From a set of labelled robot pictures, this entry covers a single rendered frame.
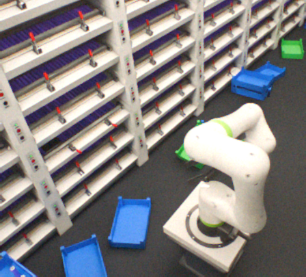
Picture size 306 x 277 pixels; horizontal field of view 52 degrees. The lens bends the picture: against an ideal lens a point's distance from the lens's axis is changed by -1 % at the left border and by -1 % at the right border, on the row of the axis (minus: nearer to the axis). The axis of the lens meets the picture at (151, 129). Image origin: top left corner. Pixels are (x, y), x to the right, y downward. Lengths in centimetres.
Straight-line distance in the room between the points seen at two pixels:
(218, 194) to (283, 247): 69
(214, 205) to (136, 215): 77
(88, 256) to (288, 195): 125
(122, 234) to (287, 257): 90
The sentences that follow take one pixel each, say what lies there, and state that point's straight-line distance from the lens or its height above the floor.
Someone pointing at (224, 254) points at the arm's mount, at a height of 32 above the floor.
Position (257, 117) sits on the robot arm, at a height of 79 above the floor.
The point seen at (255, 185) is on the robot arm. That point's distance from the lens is 104.
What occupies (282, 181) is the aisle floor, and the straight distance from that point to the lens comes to 223.
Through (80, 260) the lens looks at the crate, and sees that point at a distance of 195.
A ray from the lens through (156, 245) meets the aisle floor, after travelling 190.
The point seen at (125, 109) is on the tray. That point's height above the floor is 49.
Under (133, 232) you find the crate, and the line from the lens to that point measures 196.
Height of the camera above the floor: 164
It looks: 39 degrees down
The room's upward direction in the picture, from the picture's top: 8 degrees counter-clockwise
